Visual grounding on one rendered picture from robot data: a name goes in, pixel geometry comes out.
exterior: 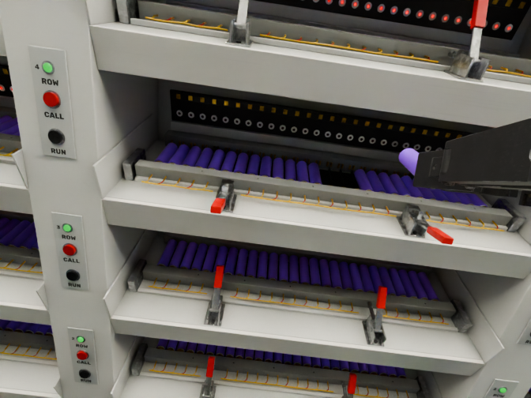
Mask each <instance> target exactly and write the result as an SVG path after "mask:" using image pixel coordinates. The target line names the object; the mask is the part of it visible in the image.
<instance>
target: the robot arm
mask: <svg viewBox="0 0 531 398"><path fill-rule="evenodd" d="M413 186H415V187H422V188H431V189H441V190H443V191H449V192H458V193H474V194H483V195H492V196H500V197H518V191H519V190H521V191H522V192H521V196H520V200H519V205H523V206H529V207H531V118H528V119H526V120H522V121H519V122H514V123H511V124H508V125H505V126H500V127H497V128H494V129H491V130H485V131H483V132H479V133H475V134H470V135H468V136H465V137H460V138H458V139H453V140H451V141H447V142H446V144H445V149H443V150H437V151H430V152H420V153H419V155H418V159H417V164H416V172H415V176H414V180H413Z"/></svg>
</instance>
